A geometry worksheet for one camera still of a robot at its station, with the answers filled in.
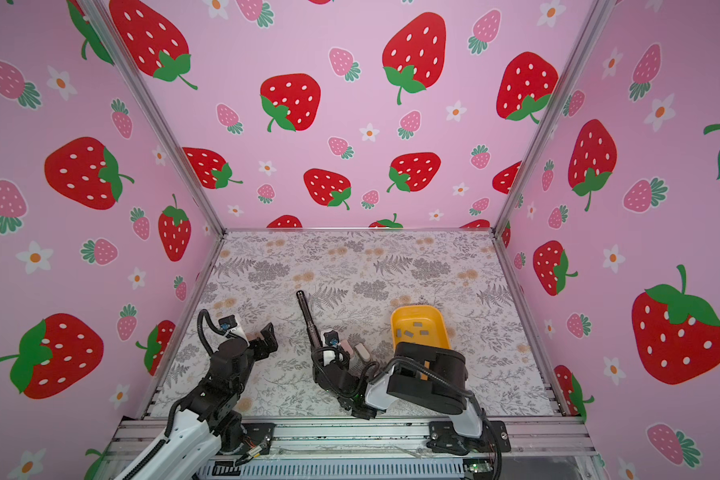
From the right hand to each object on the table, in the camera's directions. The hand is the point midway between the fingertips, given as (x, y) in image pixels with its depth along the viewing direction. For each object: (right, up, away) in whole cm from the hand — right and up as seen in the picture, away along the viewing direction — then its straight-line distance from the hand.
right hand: (314, 347), depth 84 cm
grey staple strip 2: (+32, +4, +12) cm, 34 cm away
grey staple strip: (+25, +2, +9) cm, 27 cm away
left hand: (-16, +5, -1) cm, 17 cm away
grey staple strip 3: (+33, +2, +9) cm, 34 cm away
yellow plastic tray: (+27, +7, +12) cm, 30 cm away
